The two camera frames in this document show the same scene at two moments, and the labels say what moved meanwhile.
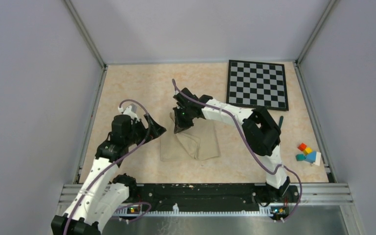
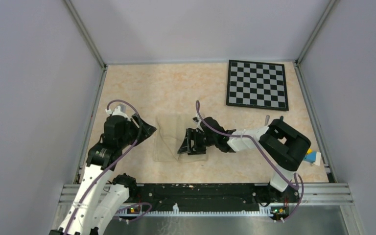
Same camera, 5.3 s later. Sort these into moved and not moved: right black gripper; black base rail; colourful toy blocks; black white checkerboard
Moved: right black gripper
Not moved: black base rail; colourful toy blocks; black white checkerboard
